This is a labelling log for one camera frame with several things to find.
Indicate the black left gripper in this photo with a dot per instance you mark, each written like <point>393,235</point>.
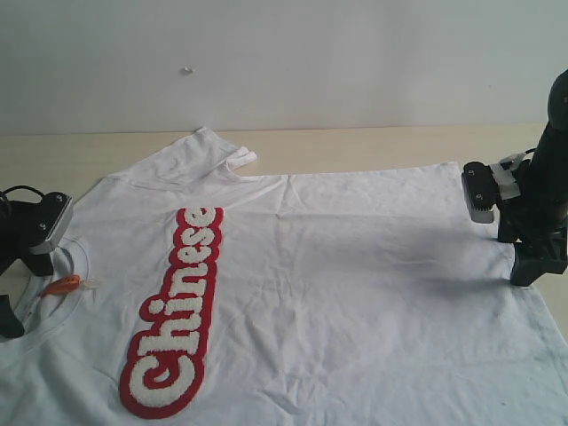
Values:
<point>14,230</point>

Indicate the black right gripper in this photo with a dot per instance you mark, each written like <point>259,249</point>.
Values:
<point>535,223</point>

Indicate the white t-shirt red lettering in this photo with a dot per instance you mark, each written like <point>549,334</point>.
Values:
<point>207,298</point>

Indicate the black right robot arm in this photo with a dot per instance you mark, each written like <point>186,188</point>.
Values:
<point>551,150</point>

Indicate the orange neck label tag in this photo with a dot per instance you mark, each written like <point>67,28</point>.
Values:
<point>62,286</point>

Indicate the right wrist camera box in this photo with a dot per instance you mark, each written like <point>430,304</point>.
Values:
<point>480,191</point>

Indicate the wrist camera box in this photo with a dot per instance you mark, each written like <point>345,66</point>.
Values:
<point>49,222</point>
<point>480,191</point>

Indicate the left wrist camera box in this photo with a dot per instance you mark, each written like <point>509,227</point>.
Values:
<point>49,222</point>

